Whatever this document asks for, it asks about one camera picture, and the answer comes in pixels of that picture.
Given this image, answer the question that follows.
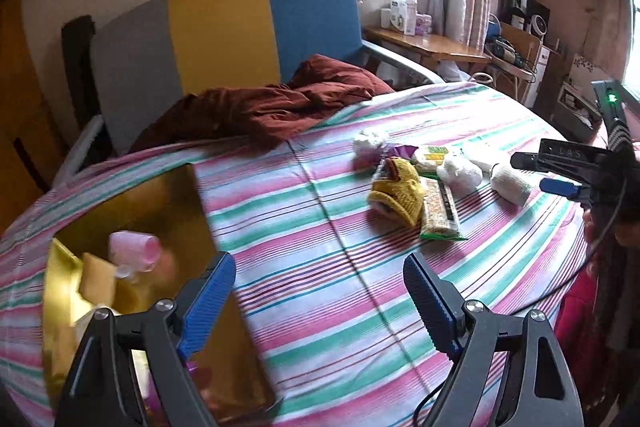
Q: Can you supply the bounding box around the green snack bar packet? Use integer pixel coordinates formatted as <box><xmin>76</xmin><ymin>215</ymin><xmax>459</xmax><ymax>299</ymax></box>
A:
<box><xmin>417</xmin><ymin>177</ymin><xmax>468</xmax><ymax>242</ymax></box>

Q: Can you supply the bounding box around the maroon cloth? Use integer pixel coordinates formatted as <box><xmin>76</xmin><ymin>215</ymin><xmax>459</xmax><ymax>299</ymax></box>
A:
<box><xmin>130</xmin><ymin>53</ymin><xmax>396</xmax><ymax>152</ymax></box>

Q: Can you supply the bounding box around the white carton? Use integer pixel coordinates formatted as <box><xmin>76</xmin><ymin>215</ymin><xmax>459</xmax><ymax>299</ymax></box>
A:
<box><xmin>391</xmin><ymin>0</ymin><xmax>419</xmax><ymax>36</ymax></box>

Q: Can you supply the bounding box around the wooden wardrobe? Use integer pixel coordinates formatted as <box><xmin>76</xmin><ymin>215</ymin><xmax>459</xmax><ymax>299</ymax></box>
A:
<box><xmin>0</xmin><ymin>0</ymin><xmax>71</xmax><ymax>233</ymax></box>

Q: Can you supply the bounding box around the grey storage box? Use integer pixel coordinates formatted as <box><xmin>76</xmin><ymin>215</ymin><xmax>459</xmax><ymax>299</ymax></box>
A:
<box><xmin>552</xmin><ymin>54</ymin><xmax>608</xmax><ymax>140</ymax></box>

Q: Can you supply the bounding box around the white round fan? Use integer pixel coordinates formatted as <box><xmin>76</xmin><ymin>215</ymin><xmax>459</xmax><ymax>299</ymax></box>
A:
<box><xmin>527</xmin><ymin>14</ymin><xmax>551</xmax><ymax>38</ymax></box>

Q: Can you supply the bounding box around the person's red clothing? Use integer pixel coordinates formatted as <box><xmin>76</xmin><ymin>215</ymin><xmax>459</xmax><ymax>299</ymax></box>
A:
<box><xmin>555</xmin><ymin>227</ymin><xmax>640</xmax><ymax>413</ymax></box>

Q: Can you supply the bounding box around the green yellow packet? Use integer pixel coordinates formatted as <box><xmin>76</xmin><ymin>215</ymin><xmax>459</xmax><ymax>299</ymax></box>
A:
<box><xmin>410</xmin><ymin>145</ymin><xmax>451</xmax><ymax>172</ymax></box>

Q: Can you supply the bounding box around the purple packet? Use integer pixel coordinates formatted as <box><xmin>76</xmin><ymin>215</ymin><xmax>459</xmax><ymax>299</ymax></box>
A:
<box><xmin>382</xmin><ymin>144</ymin><xmax>418</xmax><ymax>162</ymax></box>

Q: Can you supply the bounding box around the striped cloth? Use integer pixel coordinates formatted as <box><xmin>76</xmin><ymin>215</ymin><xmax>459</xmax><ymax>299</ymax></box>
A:
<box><xmin>0</xmin><ymin>82</ymin><xmax>608</xmax><ymax>427</ymax></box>

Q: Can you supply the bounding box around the wooden side table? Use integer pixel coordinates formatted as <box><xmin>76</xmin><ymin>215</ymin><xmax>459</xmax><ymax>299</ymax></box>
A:
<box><xmin>362</xmin><ymin>26</ymin><xmax>493</xmax><ymax>70</ymax></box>

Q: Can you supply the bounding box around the yellow knitted toy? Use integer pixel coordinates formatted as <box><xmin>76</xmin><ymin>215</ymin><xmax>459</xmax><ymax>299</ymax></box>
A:
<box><xmin>367</xmin><ymin>157</ymin><xmax>426</xmax><ymax>230</ymax></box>

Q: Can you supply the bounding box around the gold tin box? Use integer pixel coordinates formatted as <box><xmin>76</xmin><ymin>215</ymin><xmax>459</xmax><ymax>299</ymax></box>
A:
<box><xmin>42</xmin><ymin>164</ymin><xmax>281</xmax><ymax>423</ymax></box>

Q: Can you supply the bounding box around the black radio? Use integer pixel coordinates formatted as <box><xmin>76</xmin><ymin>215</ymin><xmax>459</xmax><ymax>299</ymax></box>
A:
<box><xmin>485</xmin><ymin>36</ymin><xmax>528</xmax><ymax>68</ymax></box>

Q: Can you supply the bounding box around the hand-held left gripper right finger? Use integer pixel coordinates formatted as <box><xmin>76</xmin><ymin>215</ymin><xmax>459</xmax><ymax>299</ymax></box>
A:
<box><xmin>402</xmin><ymin>252</ymin><xmax>585</xmax><ymax>427</ymax></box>

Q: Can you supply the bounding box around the yellow sponge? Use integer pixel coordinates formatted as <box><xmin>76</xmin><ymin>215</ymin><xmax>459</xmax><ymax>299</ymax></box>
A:
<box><xmin>77</xmin><ymin>252</ymin><xmax>118</xmax><ymax>313</ymax></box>

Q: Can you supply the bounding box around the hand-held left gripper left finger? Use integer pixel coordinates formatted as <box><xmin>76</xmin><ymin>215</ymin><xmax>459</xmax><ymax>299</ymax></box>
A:
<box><xmin>54</xmin><ymin>251</ymin><xmax>237</xmax><ymax>427</ymax></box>

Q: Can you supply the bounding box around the person's right hand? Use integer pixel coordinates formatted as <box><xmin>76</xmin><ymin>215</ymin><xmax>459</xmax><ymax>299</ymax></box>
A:
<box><xmin>582</xmin><ymin>207</ymin><xmax>640</xmax><ymax>249</ymax></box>

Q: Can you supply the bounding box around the white small cabinet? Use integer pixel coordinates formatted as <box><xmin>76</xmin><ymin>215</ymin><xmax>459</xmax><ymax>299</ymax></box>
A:
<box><xmin>522</xmin><ymin>44</ymin><xmax>566</xmax><ymax>108</ymax></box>

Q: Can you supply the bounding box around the white towel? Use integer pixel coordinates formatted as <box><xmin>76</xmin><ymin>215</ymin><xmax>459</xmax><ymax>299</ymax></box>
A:
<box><xmin>490</xmin><ymin>163</ymin><xmax>533</xmax><ymax>208</ymax></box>

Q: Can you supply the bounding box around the tricolour padded armchair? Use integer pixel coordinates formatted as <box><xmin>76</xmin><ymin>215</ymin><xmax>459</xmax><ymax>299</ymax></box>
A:
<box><xmin>50</xmin><ymin>0</ymin><xmax>446</xmax><ymax>188</ymax></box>

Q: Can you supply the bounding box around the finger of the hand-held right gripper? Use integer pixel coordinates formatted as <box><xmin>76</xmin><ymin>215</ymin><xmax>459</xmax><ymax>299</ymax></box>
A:
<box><xmin>510</xmin><ymin>138</ymin><xmax>608</xmax><ymax>175</ymax></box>
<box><xmin>539</xmin><ymin>177</ymin><xmax>593</xmax><ymax>204</ymax></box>

